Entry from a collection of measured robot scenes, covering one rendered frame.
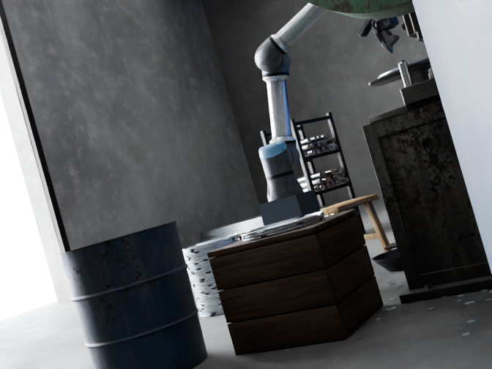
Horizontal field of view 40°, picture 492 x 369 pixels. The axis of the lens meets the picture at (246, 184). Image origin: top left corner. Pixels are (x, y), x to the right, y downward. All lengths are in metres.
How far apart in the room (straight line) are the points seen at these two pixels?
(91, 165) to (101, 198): 0.39
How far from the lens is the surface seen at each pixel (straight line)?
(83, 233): 7.31
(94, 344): 2.30
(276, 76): 2.88
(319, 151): 4.89
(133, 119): 8.45
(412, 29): 2.56
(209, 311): 3.27
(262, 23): 10.32
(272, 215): 2.72
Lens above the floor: 0.48
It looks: 1 degrees up
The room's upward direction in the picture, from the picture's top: 16 degrees counter-clockwise
